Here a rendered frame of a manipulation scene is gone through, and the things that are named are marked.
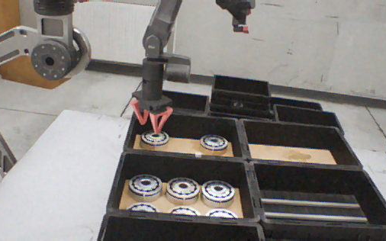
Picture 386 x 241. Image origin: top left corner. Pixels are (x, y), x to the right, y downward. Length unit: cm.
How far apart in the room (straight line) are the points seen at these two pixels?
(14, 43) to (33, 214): 63
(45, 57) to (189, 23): 291
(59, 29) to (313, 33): 320
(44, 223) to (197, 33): 317
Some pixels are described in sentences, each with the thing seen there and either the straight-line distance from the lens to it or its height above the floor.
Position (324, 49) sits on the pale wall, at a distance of 436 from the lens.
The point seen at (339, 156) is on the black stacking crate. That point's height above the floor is 87.
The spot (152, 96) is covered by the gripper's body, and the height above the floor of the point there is 117.
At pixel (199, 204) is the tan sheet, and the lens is 126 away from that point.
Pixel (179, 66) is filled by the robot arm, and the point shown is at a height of 126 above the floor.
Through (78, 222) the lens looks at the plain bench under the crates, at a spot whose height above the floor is 70.
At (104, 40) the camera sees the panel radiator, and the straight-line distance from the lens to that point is 434.
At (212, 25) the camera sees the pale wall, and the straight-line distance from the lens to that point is 422.
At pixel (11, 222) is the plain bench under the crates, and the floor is 70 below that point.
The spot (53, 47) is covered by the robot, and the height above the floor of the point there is 118.
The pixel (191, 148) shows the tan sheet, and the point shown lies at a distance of 154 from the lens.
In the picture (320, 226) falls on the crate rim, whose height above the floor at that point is 93.
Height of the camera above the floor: 161
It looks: 27 degrees down
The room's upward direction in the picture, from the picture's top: 6 degrees clockwise
